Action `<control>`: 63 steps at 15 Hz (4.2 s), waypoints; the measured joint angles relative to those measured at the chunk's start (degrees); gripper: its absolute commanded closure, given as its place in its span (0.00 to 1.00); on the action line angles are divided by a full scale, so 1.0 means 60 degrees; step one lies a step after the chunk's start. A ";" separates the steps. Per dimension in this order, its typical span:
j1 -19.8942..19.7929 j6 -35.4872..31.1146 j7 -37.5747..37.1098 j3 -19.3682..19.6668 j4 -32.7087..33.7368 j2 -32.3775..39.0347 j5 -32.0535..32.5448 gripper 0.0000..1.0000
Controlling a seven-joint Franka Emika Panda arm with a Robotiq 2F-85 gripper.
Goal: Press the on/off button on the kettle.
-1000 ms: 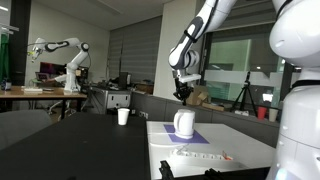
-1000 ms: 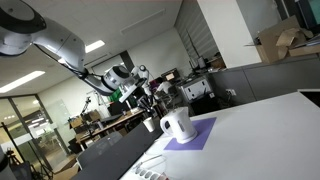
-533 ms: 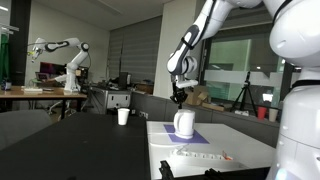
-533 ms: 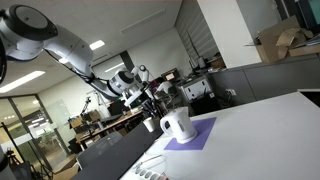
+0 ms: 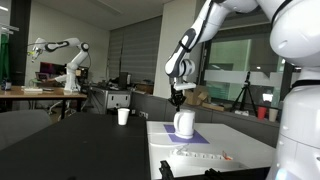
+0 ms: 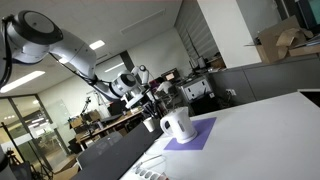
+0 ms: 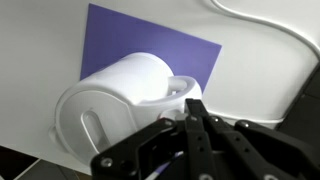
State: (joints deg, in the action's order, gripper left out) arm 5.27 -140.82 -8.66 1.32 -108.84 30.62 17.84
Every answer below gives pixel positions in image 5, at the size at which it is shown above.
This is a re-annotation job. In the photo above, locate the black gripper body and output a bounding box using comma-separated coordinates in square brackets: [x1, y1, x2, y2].
[169, 84, 187, 101]

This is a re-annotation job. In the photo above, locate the white electric kettle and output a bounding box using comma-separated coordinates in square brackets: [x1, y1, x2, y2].
[173, 109, 197, 140]

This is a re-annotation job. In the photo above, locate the large open cardboard box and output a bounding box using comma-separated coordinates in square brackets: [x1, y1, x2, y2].
[184, 84, 209, 107]

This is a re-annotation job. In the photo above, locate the flat cardboard box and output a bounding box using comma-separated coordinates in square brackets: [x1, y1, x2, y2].
[201, 101, 225, 112]

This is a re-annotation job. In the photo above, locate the purple mat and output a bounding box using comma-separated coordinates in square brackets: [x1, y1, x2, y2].
[163, 123, 210, 145]

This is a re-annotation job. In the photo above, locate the white paper cup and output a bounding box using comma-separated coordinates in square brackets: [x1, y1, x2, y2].
[117, 107, 131, 127]

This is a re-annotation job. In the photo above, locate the black computer monitor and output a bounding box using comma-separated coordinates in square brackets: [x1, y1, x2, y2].
[118, 71, 133, 90]

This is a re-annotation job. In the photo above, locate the white power strip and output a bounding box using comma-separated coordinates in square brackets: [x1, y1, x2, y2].
[169, 148, 234, 163]

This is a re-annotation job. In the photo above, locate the white metal cabinet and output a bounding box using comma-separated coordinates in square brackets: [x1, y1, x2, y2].
[89, 86, 132, 115]

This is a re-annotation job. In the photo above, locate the black tripod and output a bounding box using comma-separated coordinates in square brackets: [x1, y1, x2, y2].
[229, 70, 258, 118]

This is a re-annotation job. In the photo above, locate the black table clamp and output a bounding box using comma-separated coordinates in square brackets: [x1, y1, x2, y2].
[203, 168, 223, 180]
[159, 159, 175, 180]

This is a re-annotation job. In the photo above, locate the red cup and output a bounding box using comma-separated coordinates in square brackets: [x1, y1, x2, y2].
[257, 106, 268, 121]

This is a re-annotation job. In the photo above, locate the beige paper cup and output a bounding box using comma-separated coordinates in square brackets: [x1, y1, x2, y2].
[268, 108, 279, 123]

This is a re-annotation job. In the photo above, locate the person in white shirt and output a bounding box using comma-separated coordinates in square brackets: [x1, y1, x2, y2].
[44, 73, 68, 84]

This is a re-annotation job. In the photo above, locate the monitor with pink screen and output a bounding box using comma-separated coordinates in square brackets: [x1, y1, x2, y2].
[39, 61, 68, 81]

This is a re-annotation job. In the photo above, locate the wooden desk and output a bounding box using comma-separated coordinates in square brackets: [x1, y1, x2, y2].
[0, 85, 88, 121]

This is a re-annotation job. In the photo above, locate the grey office chair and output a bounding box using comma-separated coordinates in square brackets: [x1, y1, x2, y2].
[0, 109, 53, 151]

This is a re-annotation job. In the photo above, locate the green cloth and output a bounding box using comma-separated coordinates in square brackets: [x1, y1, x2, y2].
[0, 33, 10, 83]

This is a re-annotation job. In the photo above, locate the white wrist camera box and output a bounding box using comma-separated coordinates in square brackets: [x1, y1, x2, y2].
[173, 82, 197, 92]

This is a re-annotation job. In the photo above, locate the white metal frame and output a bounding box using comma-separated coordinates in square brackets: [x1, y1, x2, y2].
[0, 22, 20, 36]

